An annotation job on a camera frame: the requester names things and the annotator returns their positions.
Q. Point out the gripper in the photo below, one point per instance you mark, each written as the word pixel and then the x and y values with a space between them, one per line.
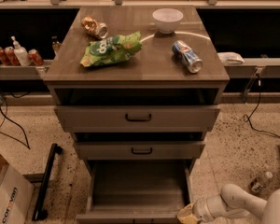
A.
pixel 202 209

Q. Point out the grey bottom drawer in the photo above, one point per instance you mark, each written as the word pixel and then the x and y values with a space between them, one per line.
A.
pixel 137 192

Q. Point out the grey drawer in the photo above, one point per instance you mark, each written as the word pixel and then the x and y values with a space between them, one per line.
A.
pixel 149 150
pixel 137 119
pixel 137 192

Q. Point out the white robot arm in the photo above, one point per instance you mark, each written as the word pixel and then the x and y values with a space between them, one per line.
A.
pixel 232 202

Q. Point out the grey middle drawer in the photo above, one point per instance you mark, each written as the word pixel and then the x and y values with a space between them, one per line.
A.
pixel 149 150

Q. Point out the grey wooden drawer cabinet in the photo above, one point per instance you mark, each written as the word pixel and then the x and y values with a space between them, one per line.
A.
pixel 153 76

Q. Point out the grey top drawer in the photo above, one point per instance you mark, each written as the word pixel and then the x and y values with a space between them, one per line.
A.
pixel 137 119

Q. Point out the plastic bottle on floor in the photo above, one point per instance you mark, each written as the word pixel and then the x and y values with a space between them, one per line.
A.
pixel 260 182

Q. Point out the black metal bar stand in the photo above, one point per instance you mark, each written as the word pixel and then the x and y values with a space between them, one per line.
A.
pixel 39 212

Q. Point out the blue soda can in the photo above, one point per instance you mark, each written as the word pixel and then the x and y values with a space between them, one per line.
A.
pixel 186 55

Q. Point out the white folded cloth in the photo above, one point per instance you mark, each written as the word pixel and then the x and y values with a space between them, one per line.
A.
pixel 231 58

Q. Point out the white cardboard box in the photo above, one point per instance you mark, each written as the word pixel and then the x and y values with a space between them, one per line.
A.
pixel 15 194

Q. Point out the green chip bag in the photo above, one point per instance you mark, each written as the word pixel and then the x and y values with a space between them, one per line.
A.
pixel 115 49

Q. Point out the white bowl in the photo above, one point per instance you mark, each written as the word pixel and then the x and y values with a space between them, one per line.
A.
pixel 167 19

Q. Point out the gold crushed can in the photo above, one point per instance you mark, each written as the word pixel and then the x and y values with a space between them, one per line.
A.
pixel 94 27

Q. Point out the small dark glass bottle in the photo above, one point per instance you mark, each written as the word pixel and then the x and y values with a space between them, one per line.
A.
pixel 55 44

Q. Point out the red can right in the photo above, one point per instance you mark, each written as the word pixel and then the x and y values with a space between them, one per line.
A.
pixel 35 57

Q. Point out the red can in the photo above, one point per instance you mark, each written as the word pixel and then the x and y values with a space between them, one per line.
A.
pixel 9 51
pixel 35 57
pixel 3 58

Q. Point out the white pump bottle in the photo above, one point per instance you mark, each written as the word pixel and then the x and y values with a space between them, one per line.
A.
pixel 21 53

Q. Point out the red can far left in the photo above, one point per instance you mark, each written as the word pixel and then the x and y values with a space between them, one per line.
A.
pixel 3 58

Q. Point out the grey metal shelf rail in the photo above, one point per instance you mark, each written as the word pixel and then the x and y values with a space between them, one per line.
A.
pixel 24 72

